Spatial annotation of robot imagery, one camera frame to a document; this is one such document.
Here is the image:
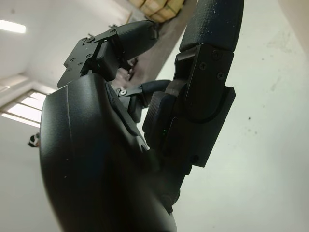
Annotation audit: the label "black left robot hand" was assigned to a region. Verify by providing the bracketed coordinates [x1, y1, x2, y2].
[38, 0, 246, 232]

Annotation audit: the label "ceiling light panel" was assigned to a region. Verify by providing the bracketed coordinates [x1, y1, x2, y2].
[0, 19, 27, 34]

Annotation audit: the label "stacked wooden crates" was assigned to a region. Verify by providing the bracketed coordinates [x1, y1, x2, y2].
[127, 0, 185, 24]

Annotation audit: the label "bright window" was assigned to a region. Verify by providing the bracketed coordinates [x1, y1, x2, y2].
[0, 74, 56, 127]

